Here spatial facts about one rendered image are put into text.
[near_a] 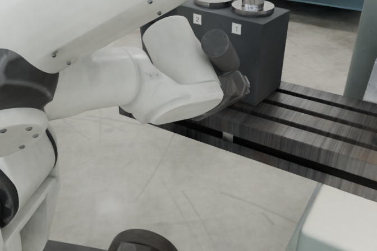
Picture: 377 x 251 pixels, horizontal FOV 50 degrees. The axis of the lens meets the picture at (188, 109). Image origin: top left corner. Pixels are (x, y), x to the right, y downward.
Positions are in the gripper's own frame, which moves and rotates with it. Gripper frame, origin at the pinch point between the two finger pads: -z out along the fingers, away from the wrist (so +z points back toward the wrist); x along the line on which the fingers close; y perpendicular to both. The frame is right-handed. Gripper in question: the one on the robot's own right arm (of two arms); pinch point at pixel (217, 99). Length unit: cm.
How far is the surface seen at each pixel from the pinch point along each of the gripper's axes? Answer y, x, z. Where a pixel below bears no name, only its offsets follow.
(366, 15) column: 11, 41, -39
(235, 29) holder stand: 13.3, 8.8, -7.6
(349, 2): 111, 130, -349
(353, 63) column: 3, 34, -47
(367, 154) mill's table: -20.1, 19.3, -7.8
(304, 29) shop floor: 105, 77, -339
